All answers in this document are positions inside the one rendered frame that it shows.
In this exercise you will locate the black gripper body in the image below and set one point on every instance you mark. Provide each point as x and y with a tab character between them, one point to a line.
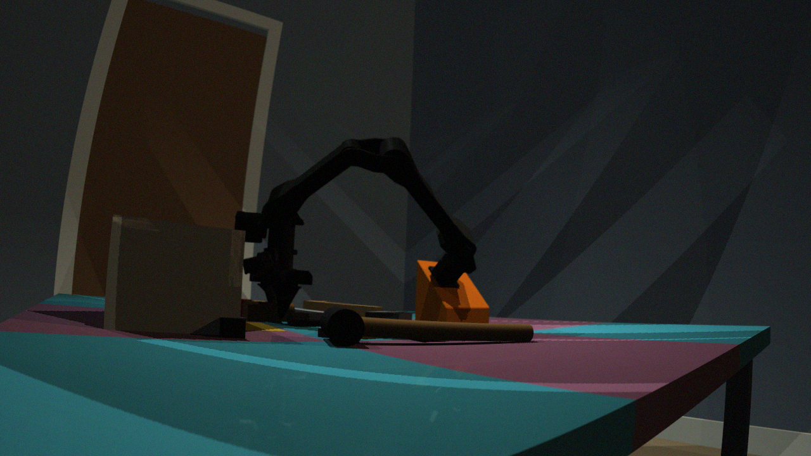
287	276

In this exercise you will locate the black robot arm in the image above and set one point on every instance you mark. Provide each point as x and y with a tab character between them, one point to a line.
389	156

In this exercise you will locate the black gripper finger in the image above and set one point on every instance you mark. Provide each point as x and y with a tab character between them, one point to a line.
285	295
270	292

